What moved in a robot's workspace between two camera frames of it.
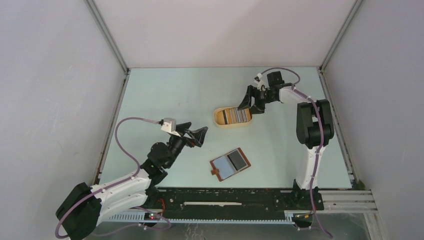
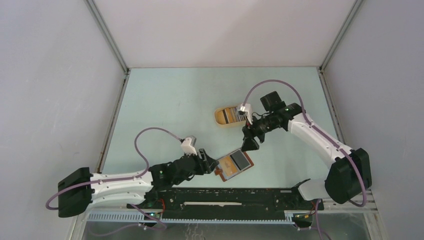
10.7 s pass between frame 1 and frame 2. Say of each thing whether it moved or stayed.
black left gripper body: moved
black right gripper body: moved
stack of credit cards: stayed
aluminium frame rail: stayed
